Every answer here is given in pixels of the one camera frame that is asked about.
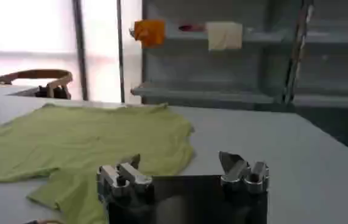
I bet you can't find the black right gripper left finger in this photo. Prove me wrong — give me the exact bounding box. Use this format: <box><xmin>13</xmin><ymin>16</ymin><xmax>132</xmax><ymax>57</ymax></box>
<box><xmin>96</xmin><ymin>153</ymin><xmax>154</xmax><ymax>198</ymax></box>

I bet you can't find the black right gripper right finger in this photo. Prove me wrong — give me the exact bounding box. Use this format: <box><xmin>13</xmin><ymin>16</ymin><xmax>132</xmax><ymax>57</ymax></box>
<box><xmin>218</xmin><ymin>150</ymin><xmax>270</xmax><ymax>194</ymax></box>

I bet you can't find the light green shirt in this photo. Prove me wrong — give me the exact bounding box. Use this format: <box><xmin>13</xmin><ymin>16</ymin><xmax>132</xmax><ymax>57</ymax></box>
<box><xmin>0</xmin><ymin>102</ymin><xmax>196</xmax><ymax>224</ymax></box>

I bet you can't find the grey shelf rack with goods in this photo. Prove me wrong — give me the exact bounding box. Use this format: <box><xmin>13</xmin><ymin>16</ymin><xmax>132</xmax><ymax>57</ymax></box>
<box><xmin>129</xmin><ymin>0</ymin><xmax>296</xmax><ymax>112</ymax></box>

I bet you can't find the wooden chair with curved back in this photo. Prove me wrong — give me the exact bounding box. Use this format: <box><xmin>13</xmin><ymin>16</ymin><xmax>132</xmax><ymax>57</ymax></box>
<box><xmin>0</xmin><ymin>69</ymin><xmax>74</xmax><ymax>100</ymax></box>

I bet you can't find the empty grey shelf rack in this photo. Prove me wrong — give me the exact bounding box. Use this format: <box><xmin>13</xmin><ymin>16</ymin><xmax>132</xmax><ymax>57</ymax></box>
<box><xmin>283</xmin><ymin>0</ymin><xmax>348</xmax><ymax>147</ymax></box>

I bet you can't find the white side table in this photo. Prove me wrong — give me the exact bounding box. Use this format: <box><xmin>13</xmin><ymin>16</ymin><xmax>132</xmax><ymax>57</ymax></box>
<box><xmin>0</xmin><ymin>83</ymin><xmax>42</xmax><ymax>99</ymax></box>

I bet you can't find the thin dark window post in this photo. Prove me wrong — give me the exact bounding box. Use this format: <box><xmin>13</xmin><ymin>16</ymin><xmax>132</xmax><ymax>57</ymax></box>
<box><xmin>115</xmin><ymin>0</ymin><xmax>126</xmax><ymax>103</ymax></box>

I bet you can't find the thick dark window post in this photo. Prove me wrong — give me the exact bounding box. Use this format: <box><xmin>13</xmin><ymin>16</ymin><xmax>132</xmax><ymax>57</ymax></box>
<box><xmin>71</xmin><ymin>0</ymin><xmax>89</xmax><ymax>102</ymax></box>

